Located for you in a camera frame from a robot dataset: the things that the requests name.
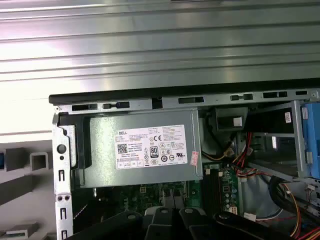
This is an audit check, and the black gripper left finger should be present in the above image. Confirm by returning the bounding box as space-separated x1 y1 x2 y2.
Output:
65 206 174 240

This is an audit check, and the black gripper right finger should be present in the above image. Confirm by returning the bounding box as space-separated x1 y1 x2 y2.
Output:
178 206 292 240

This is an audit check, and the orange red power wire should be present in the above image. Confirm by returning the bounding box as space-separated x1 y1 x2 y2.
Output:
279 182 320 240

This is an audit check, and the hard disk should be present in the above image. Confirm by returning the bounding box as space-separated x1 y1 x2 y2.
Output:
300 99 320 179

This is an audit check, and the black RAM slot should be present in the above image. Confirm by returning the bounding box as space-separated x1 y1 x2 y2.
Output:
210 169 218 216
201 169 206 216
216 171 224 216
204 167 212 216

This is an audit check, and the green motherboard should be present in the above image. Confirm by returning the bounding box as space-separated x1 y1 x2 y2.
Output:
94 162 241 218

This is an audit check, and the grey Dell power supply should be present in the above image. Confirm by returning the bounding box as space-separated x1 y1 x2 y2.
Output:
74 109 204 189

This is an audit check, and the grey metal drive cage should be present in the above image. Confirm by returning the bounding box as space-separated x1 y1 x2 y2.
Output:
246 99 320 182

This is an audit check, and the grey parts rack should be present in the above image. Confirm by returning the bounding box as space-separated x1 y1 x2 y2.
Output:
0 139 55 240

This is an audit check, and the black PC case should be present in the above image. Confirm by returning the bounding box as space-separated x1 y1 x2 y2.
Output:
48 77 320 240

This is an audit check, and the red orange wire bundle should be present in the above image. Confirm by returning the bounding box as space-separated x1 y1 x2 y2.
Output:
231 131 260 182

